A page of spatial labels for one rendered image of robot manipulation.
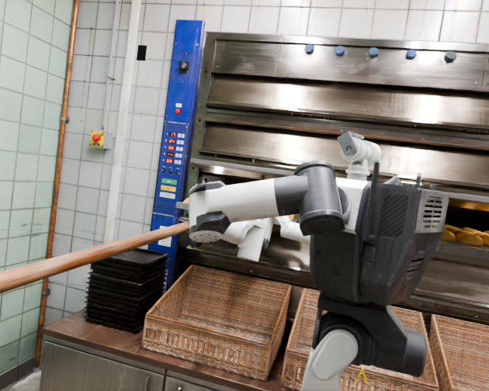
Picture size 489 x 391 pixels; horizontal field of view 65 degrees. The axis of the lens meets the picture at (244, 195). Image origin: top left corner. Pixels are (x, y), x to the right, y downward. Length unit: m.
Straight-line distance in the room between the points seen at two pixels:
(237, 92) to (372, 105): 0.68
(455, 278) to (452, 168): 0.51
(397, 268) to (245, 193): 0.38
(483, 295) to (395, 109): 0.94
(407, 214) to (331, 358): 0.42
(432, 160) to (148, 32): 1.64
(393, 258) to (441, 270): 1.12
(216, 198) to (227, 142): 1.20
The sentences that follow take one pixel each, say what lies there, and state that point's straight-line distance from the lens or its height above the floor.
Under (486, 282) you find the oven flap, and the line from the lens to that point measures 2.12.
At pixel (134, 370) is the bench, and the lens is 1.82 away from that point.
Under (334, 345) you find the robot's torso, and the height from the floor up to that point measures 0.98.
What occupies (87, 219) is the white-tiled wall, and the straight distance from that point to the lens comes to 2.47.
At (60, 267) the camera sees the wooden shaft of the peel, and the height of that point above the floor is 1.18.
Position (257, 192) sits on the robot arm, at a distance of 0.87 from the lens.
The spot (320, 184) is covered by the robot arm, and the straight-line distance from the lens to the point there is 0.86.
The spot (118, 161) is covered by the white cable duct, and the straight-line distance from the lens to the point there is 2.33.
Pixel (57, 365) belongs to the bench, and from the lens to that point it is 2.04.
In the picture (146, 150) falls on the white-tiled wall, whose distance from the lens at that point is 2.26.
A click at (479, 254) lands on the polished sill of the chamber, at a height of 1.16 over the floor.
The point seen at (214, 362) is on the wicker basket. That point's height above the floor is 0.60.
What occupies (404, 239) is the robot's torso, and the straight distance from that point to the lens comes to 0.94.
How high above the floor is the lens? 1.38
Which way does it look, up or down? 3 degrees down
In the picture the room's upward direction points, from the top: 8 degrees clockwise
